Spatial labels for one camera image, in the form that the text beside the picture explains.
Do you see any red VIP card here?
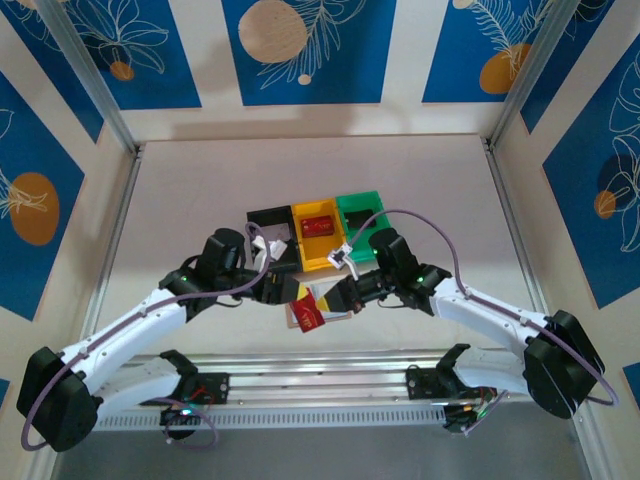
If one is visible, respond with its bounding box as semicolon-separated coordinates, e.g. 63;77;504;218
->
299;215;335;239
292;292;327;334

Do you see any black VIP card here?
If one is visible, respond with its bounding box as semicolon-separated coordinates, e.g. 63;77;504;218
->
344;208;376;232

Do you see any silver white card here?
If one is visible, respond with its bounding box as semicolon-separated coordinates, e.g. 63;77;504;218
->
263;224;294;251

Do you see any yellow plastic bin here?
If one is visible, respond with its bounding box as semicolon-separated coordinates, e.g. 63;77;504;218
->
291;198;346;271

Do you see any black plastic bin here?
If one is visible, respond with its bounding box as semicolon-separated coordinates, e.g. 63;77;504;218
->
245;204;301;275

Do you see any green plastic bin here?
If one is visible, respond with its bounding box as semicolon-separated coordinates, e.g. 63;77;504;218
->
335;189;394;264

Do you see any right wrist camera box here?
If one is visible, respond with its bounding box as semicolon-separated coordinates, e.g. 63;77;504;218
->
327;247;359;281

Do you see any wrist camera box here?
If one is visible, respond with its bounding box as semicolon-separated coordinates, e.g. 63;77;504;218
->
327;247;359;281
249;234;287;271

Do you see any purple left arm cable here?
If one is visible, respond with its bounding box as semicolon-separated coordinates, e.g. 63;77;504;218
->
22;222;272;451

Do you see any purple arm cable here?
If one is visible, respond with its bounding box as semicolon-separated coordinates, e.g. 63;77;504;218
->
22;222;272;451
347;208;619;439

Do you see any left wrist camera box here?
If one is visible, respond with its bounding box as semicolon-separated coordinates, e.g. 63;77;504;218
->
249;234;287;271

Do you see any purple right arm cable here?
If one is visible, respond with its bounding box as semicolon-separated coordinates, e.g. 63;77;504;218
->
347;208;619;439

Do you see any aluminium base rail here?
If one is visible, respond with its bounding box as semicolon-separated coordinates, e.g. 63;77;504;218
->
94;350;596;411

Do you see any aluminium side rail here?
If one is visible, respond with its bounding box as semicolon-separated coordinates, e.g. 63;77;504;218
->
74;144;146;361
482;139;561;326

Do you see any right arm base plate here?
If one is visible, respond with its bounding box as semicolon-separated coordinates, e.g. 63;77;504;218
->
404;364;481;401

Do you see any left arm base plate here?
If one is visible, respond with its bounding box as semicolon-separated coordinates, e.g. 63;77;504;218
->
169;372;230;406

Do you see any slotted grey cable duct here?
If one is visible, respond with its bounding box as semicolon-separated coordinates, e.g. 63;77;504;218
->
92;405;449;432

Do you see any aluminium frame post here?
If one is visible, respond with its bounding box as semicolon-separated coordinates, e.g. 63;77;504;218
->
483;0;591;151
34;0;141;156

